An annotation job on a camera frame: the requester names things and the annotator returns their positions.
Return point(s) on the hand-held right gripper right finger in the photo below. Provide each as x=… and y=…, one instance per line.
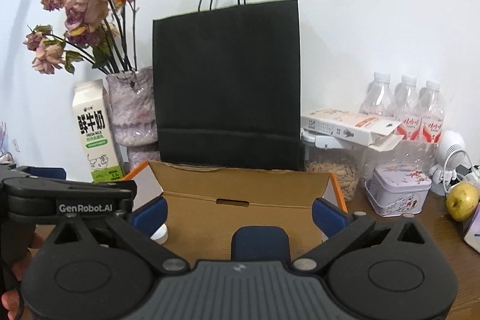
x=330, y=217

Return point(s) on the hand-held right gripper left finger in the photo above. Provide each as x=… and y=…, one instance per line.
x=150, y=217

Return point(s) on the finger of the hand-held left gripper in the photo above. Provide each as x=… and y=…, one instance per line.
x=105, y=188

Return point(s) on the dark blue case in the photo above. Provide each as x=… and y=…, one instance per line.
x=260, y=243

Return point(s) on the orange cardboard box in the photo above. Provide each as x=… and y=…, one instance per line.
x=243, y=185

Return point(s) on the person's left hand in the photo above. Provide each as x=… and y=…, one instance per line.
x=20, y=269

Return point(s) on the small white bottle cap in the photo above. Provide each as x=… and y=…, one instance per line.
x=160, y=232

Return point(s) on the clear seed storage container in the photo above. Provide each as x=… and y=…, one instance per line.
x=337, y=172

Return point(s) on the white green milk carton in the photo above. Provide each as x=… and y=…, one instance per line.
x=93, y=132

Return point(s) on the lavender printed tin box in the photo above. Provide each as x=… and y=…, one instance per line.
x=397, y=188

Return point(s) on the mottled pink ceramic vase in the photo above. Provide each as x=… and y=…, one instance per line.
x=131, y=110

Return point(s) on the white orange paper carton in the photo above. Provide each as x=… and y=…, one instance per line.
x=337, y=125

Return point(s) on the clear plastic water bottle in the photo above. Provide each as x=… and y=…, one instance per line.
x=407, y=102
x=375, y=95
x=431, y=110

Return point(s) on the yellow pear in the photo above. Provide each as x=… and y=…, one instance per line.
x=463, y=200

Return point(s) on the small purple gift bag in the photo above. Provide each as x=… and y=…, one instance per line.
x=474, y=226

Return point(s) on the white power adapter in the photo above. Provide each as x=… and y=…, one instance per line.
x=474, y=177

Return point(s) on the black paper shopping bag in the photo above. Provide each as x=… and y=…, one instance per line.
x=225, y=80

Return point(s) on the dried pink rose bouquet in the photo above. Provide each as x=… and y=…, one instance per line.
x=84, y=10

